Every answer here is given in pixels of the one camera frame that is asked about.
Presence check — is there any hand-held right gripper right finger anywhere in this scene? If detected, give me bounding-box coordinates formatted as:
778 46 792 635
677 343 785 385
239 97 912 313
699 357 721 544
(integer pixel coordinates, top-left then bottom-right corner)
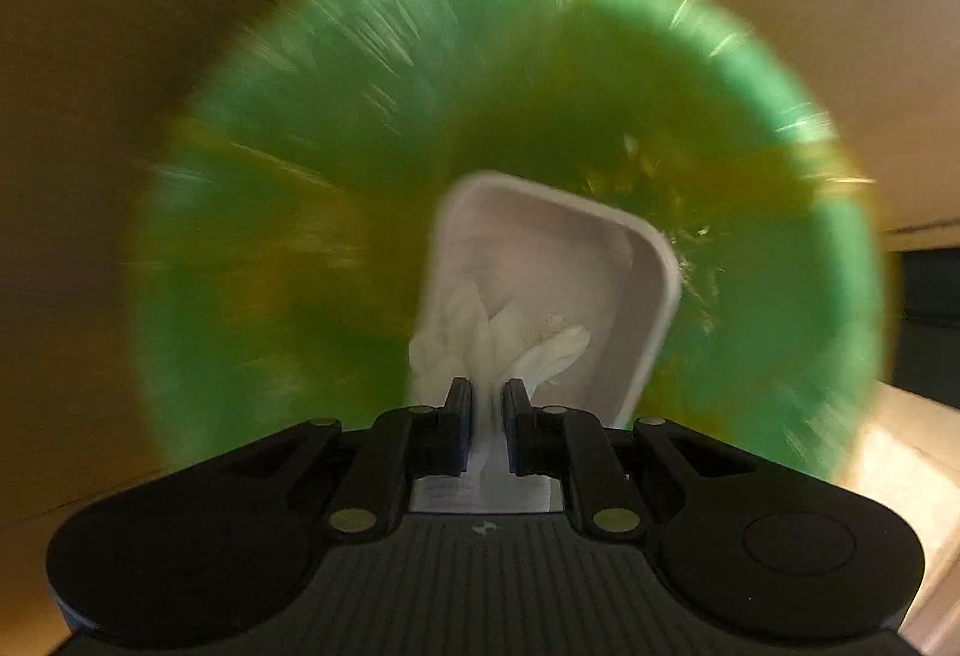
502 377 758 543

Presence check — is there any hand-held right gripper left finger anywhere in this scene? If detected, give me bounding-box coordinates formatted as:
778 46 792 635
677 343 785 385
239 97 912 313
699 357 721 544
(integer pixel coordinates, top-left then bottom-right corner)
196 376 476 544

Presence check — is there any white tissue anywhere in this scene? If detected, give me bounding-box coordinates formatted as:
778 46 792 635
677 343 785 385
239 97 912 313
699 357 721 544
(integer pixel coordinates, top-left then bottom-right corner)
409 281 591 486

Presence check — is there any white foam tray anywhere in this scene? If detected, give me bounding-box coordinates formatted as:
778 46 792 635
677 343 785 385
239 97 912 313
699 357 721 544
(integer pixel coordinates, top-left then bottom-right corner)
416 171 683 430

